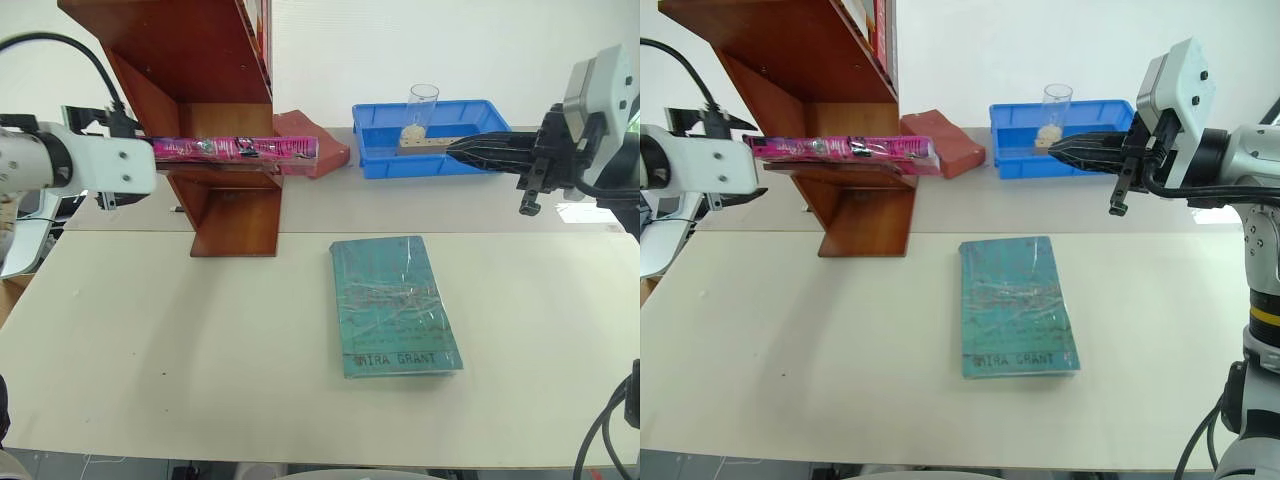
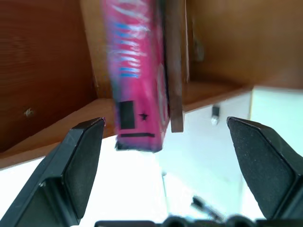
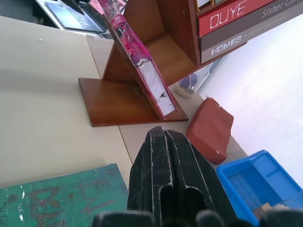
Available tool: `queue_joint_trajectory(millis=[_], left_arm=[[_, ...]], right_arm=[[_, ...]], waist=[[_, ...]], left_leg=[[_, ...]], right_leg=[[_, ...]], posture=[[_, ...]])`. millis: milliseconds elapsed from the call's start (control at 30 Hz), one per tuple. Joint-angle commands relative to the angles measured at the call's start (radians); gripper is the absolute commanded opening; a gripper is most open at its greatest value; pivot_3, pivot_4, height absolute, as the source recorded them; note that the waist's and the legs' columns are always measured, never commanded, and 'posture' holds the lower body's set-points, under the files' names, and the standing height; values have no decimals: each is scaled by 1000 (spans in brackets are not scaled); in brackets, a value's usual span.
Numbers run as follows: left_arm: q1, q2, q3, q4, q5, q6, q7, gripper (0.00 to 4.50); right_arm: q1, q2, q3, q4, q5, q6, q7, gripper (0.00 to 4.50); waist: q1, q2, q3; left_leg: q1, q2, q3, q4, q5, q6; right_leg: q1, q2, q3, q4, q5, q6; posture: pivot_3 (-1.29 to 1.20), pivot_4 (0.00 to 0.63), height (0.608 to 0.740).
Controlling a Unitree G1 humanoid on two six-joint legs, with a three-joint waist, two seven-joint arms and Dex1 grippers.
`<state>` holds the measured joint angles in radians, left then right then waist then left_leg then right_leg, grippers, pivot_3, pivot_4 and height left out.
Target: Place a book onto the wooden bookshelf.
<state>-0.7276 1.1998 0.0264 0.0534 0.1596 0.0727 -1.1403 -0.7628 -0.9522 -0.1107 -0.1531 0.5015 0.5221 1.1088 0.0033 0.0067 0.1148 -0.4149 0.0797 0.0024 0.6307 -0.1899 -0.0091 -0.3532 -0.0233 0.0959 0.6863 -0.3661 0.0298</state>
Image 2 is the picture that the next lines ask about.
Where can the white box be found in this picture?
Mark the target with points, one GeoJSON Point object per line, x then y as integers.
{"type": "Point", "coordinates": [277, 106]}

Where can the small black and silver fitting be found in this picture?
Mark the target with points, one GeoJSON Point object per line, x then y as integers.
{"type": "Point", "coordinates": [215, 113]}

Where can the pink book with black marks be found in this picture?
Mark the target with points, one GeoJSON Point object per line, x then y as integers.
{"type": "Point", "coordinates": [139, 94]}

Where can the dark brown hardcover book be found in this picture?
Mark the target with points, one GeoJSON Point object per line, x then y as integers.
{"type": "Point", "coordinates": [174, 71]}

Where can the wooden bookshelf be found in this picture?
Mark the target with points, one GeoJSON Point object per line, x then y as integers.
{"type": "Point", "coordinates": [47, 71]}

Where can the black pen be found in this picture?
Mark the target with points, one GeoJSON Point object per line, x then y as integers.
{"type": "Point", "coordinates": [204, 208]}

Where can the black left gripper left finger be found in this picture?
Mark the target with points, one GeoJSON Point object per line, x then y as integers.
{"type": "Point", "coordinates": [71, 170]}

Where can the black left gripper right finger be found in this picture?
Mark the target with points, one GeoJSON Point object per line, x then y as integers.
{"type": "Point", "coordinates": [265, 170]}

